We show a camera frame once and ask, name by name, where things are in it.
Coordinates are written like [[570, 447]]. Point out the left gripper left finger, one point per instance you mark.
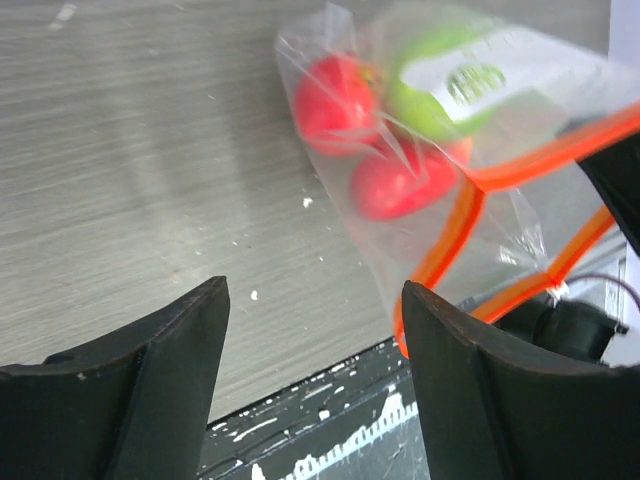
[[131, 404]]

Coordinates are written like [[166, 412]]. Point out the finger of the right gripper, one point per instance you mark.
[[613, 170]]

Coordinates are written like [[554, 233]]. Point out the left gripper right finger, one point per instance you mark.
[[492, 406]]

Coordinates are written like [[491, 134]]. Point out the clear zip top bag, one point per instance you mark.
[[450, 141]]

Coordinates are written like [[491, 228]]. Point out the light green toy apple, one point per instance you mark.
[[446, 82]]

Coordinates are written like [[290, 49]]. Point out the red yellow toy mango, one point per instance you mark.
[[387, 185]]

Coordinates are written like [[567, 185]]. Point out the red toy apple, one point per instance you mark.
[[334, 106]]

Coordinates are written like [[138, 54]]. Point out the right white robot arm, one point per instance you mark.
[[574, 328]]

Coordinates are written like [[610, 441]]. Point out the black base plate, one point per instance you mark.
[[356, 419]]

